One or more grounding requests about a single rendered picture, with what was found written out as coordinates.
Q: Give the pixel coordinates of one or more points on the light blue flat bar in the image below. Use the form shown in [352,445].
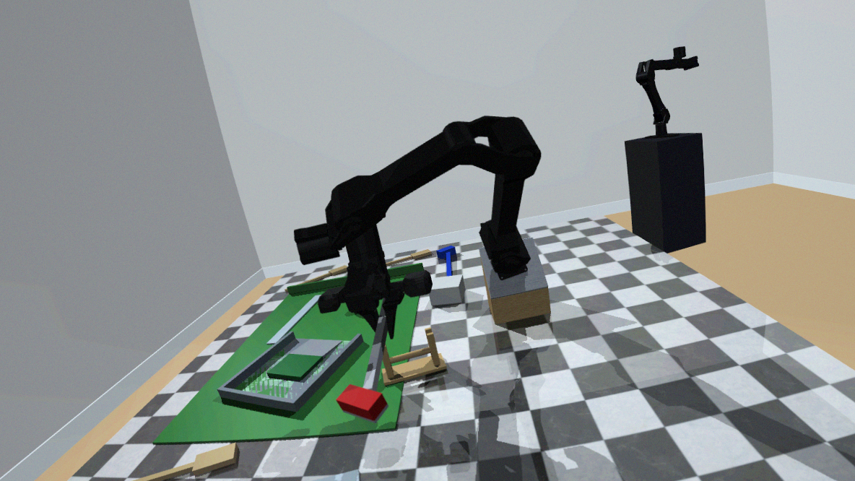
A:
[293,321]
[347,476]

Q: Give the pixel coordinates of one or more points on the blue putter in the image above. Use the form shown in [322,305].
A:
[447,252]

